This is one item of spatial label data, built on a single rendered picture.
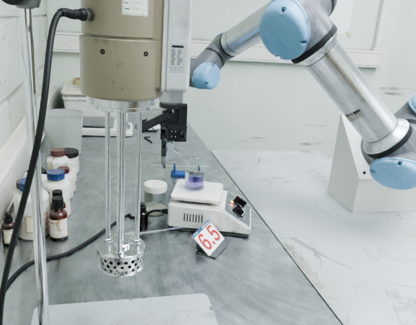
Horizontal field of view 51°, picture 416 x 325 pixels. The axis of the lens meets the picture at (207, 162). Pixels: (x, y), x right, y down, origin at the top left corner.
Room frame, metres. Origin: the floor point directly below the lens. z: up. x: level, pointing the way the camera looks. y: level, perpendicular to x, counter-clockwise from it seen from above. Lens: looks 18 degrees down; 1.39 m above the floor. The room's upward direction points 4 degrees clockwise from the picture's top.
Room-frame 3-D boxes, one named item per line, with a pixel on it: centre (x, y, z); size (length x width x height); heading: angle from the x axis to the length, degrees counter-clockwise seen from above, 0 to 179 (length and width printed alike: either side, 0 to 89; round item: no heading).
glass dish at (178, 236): (0.89, 0.06, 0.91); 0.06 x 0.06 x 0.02
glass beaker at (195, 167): (1.00, 0.03, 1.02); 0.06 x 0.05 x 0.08; 153
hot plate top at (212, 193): (0.99, 0.02, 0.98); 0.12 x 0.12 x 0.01; 86
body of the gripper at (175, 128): (1.32, 0.12, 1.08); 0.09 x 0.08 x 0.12; 97
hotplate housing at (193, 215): (0.99, -0.01, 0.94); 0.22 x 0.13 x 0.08; 86
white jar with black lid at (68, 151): (1.28, 0.44, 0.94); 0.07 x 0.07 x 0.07
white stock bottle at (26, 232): (0.87, 0.38, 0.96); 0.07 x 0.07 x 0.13
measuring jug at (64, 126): (1.46, 0.52, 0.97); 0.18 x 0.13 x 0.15; 65
